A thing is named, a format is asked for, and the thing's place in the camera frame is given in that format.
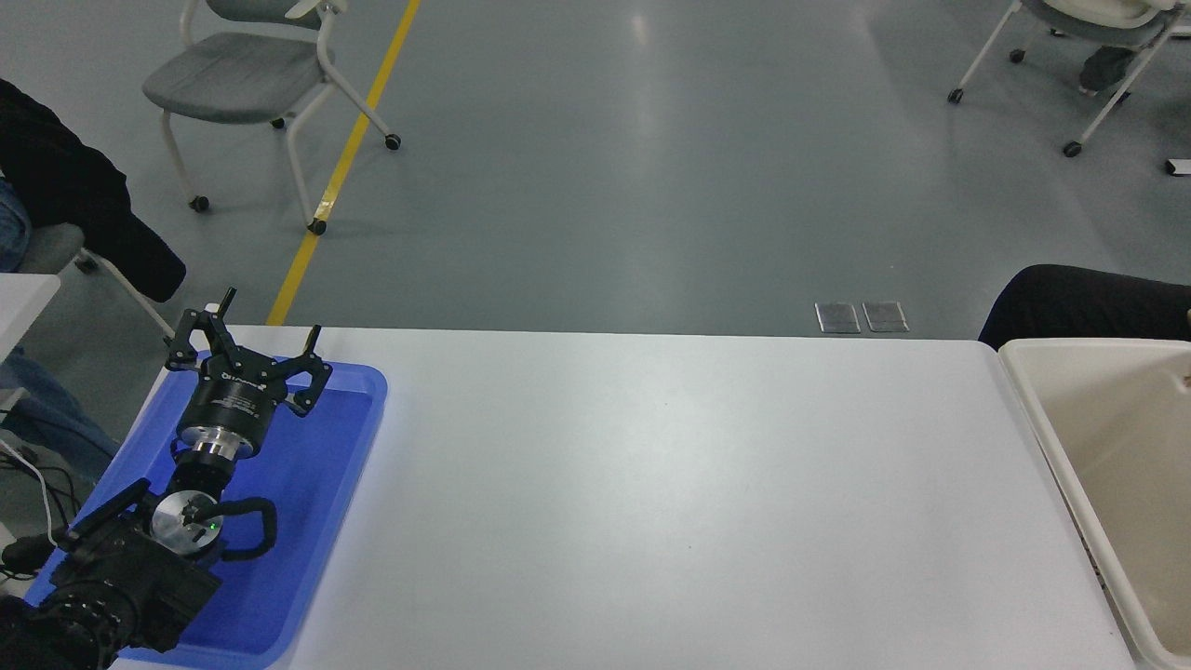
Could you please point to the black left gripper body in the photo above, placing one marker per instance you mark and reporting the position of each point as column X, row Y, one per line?
column 233, row 398

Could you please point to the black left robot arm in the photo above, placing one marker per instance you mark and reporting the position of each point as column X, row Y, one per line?
column 121, row 568

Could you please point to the blue plastic tray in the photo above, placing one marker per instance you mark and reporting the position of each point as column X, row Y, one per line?
column 316, row 484

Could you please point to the grey seat chair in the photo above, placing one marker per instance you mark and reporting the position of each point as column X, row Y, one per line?
column 51, row 249

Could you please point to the small white table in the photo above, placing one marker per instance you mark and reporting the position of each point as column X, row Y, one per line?
column 23, row 307

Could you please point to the person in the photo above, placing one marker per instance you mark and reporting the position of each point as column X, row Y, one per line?
column 65, row 186
column 1089, row 302
column 1105, row 67

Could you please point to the grey wheeled chair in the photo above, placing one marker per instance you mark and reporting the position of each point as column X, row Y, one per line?
column 237, row 79

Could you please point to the metal floor plate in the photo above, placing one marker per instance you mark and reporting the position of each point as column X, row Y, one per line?
column 837, row 317
column 885, row 316

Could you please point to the large pale bin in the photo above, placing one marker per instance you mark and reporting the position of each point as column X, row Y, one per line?
column 1130, row 447

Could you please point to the white-framed wheeled chair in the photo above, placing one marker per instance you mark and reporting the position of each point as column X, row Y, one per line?
column 1107, row 23

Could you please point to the small white floor object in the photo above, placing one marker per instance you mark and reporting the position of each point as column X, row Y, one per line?
column 1180, row 167

